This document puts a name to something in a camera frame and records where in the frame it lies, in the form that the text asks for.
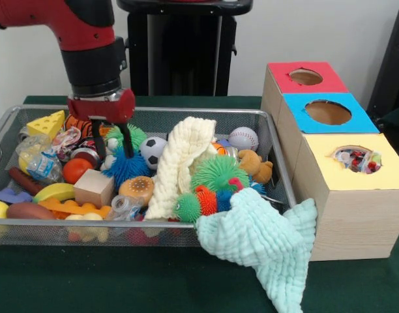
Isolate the light blue knitted cloth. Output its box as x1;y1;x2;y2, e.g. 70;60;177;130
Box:
195;188;318;313

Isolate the green spiky ball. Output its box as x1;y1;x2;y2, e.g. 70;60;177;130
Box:
104;123;148;151

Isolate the orange-red ball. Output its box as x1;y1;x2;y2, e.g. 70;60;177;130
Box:
62;158;95;184

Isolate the wooden box with three holes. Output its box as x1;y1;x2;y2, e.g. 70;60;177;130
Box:
260;61;399;261

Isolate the yellow toy banana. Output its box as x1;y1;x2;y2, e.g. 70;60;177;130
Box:
32;183;76;205

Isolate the green spiky toy with eyes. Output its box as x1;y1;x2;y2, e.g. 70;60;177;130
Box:
190;155;250;193

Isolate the dark green tablecloth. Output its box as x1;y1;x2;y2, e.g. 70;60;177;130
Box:
377;106;399;135
0;95;399;313

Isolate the multicolour spiky caterpillar toy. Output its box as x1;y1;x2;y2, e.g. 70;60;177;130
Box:
171;178;244;223

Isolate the yellow cheese wedge toy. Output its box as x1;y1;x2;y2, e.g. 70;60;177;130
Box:
26;110;66;136

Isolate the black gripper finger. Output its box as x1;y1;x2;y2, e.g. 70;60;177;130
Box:
116;121;135;160
90;119;108;161

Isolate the colourful spotted cloth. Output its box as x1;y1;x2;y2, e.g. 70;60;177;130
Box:
334;148;382;174

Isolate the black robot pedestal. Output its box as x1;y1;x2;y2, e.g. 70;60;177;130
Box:
116;0;254;97

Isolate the shallow mesh bin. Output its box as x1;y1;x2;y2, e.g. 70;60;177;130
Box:
0;104;301;248

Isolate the white toy baseball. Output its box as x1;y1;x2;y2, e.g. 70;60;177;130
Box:
228;127;259;151

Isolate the black and white soccer ball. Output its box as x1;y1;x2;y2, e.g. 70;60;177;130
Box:
140;136;168;170

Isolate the cream knitted cloth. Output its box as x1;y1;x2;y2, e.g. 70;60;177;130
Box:
143;116;217;221

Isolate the blue spiky toy with eyes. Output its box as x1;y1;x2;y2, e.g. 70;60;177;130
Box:
100;138;151;190

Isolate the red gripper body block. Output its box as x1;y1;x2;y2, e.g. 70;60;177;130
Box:
67;88;136;125

